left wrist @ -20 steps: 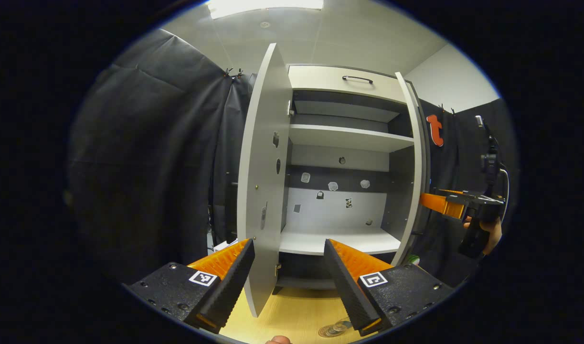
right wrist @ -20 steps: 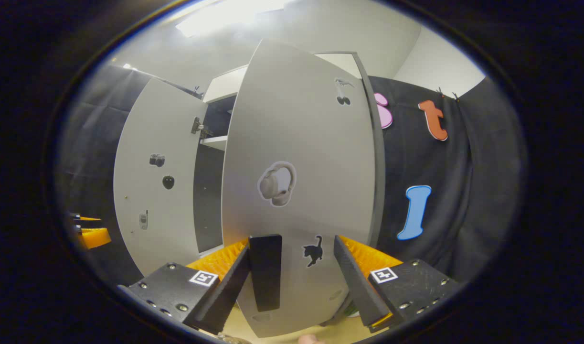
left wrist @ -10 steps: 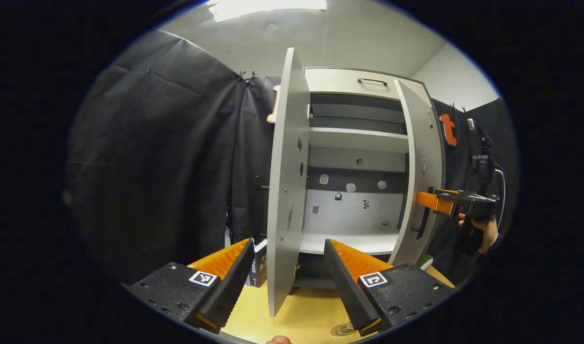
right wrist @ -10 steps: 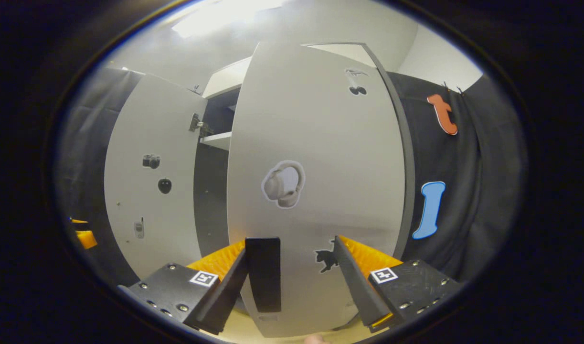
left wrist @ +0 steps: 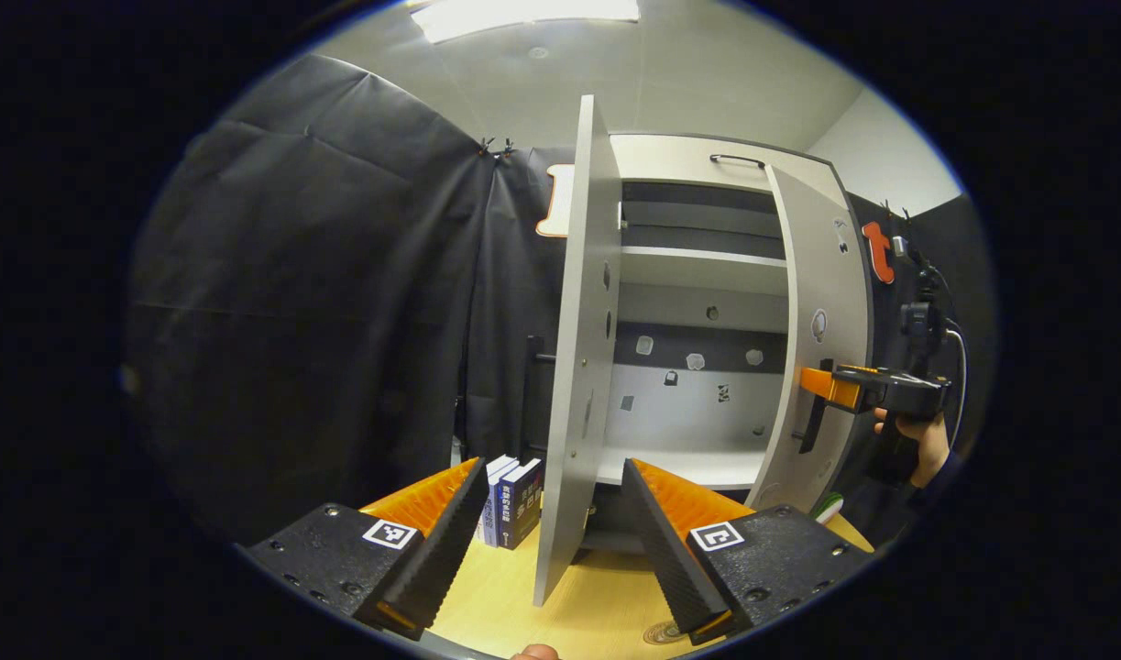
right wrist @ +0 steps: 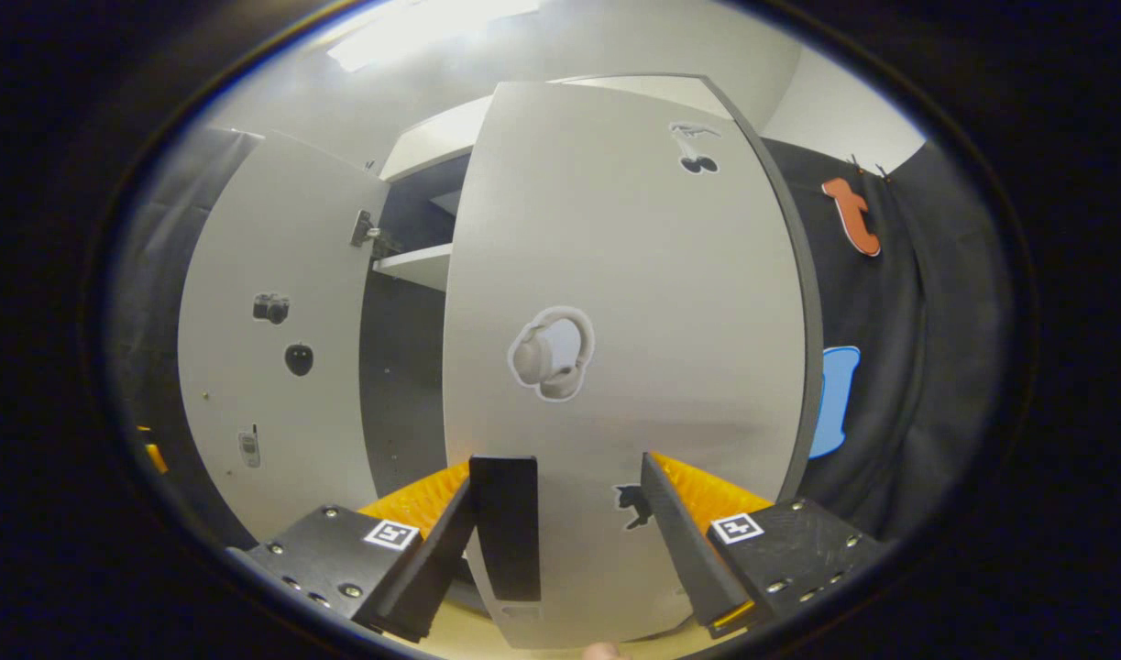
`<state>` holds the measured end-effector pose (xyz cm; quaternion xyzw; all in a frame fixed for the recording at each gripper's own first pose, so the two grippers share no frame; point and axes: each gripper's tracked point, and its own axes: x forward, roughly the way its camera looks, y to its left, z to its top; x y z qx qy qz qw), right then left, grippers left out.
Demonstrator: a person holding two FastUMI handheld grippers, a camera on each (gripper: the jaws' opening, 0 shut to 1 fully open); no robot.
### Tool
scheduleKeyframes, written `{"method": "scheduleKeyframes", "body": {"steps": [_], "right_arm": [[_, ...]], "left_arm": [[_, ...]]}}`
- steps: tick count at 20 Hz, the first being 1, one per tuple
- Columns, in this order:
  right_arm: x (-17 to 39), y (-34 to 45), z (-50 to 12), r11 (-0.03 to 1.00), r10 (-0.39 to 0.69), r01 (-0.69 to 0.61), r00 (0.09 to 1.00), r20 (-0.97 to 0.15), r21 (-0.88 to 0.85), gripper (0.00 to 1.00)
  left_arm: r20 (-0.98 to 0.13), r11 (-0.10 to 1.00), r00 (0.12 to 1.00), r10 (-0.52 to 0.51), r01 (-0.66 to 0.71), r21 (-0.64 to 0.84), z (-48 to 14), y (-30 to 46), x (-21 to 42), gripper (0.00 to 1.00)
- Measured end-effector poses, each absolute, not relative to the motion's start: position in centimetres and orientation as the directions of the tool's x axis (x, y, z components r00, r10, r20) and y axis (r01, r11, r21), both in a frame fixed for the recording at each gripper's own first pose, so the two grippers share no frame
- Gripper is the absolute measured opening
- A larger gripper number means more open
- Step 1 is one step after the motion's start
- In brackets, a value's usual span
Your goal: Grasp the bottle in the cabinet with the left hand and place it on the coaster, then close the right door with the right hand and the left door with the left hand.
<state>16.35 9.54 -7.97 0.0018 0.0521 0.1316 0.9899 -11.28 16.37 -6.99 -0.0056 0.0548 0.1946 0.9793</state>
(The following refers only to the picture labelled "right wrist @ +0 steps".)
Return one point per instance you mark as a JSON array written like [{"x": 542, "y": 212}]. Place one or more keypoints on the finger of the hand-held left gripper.
[{"x": 153, "y": 451}]

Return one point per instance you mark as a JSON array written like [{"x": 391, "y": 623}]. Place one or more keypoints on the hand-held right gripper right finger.
[{"x": 684, "y": 550}]

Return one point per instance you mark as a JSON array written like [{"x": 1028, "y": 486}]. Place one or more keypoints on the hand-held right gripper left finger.
[{"x": 432, "y": 568}]

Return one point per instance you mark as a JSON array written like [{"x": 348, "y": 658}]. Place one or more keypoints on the white cabinet door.
[
  {"x": 633, "y": 302},
  {"x": 276, "y": 229}
]

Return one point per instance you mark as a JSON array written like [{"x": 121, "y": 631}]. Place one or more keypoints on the grey and white cabinet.
[{"x": 400, "y": 385}]

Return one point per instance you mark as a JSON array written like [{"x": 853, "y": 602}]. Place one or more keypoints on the white cabinet shelf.
[{"x": 418, "y": 266}]

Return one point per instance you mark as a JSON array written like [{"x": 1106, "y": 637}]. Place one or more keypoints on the metal door hinge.
[{"x": 366, "y": 229}]

